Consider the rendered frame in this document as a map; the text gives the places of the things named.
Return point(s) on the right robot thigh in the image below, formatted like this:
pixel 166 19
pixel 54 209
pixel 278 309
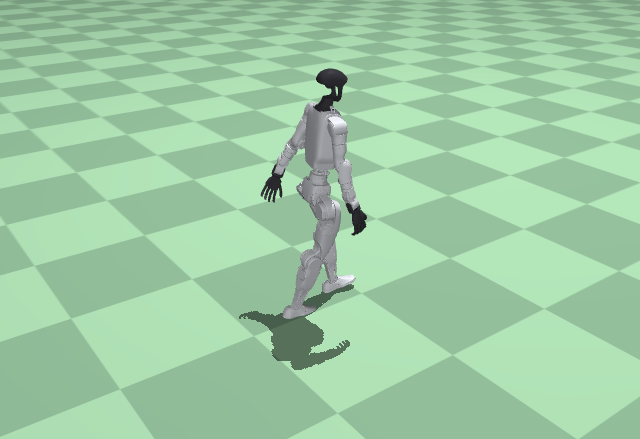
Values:
pixel 329 214

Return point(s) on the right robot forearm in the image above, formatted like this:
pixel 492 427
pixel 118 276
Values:
pixel 345 180

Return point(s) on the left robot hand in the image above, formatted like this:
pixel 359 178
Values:
pixel 273 183

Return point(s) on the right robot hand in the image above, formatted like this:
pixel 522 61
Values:
pixel 358 219

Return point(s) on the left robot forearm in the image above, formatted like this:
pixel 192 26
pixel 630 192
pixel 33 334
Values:
pixel 283 160

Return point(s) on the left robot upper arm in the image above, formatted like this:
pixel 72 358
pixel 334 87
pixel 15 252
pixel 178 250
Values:
pixel 298 139

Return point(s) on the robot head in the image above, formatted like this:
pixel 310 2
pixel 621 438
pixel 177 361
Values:
pixel 330 78

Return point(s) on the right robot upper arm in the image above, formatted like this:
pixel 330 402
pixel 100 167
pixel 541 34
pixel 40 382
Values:
pixel 337 129

